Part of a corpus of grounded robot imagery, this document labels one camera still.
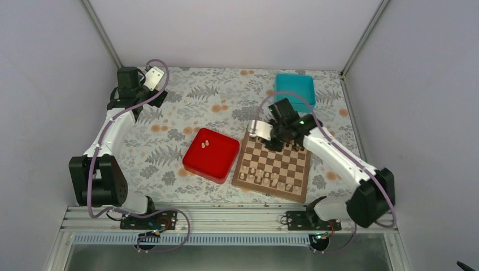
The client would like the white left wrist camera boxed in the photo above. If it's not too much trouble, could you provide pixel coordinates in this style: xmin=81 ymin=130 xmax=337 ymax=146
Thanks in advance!
xmin=143 ymin=67 xmax=164 ymax=91

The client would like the right aluminium frame post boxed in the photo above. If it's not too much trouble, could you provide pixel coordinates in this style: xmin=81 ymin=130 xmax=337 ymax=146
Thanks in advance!
xmin=341 ymin=0 xmax=391 ymax=80

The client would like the floral patterned table mat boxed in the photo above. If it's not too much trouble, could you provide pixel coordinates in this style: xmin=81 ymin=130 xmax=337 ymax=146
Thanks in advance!
xmin=115 ymin=68 xmax=359 ymax=204

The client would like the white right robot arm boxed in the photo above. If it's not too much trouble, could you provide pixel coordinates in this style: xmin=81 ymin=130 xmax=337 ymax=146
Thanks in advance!
xmin=262 ymin=98 xmax=395 ymax=230

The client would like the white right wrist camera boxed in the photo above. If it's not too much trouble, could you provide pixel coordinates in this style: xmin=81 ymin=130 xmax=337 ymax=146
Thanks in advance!
xmin=247 ymin=120 xmax=273 ymax=141

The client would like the teal square plastic bin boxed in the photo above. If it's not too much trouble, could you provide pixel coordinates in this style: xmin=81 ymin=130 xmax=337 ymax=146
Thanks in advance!
xmin=274 ymin=73 xmax=316 ymax=113

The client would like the red square plastic tray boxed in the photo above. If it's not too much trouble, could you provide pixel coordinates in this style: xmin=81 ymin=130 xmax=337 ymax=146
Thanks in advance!
xmin=182 ymin=128 xmax=240 ymax=185

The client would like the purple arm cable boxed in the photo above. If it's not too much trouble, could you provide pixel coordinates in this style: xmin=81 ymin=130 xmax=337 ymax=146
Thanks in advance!
xmin=86 ymin=58 xmax=191 ymax=254
xmin=254 ymin=90 xmax=398 ymax=255

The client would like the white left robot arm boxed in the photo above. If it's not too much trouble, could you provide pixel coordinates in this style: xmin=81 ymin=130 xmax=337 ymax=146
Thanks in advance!
xmin=68 ymin=65 xmax=169 ymax=229

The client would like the aluminium front rail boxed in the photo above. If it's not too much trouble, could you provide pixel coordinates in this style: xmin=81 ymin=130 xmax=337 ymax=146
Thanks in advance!
xmin=46 ymin=203 xmax=411 ymax=270

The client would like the wooden chessboard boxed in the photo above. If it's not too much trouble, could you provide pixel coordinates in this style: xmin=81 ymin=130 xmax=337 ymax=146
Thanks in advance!
xmin=232 ymin=132 xmax=311 ymax=203

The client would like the aluminium corner frame post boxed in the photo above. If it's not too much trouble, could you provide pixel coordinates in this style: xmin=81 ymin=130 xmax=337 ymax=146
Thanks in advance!
xmin=79 ymin=0 xmax=124 ymax=68

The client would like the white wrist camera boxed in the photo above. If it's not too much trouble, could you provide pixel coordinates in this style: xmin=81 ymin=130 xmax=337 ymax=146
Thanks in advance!
xmin=247 ymin=120 xmax=273 ymax=141
xmin=143 ymin=67 xmax=164 ymax=91

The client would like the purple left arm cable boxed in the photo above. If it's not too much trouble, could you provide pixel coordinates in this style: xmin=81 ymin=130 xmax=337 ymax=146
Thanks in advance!
xmin=86 ymin=58 xmax=191 ymax=254

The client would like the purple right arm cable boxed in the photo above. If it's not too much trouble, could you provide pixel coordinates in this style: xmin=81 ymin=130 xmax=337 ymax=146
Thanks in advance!
xmin=254 ymin=90 xmax=398 ymax=255

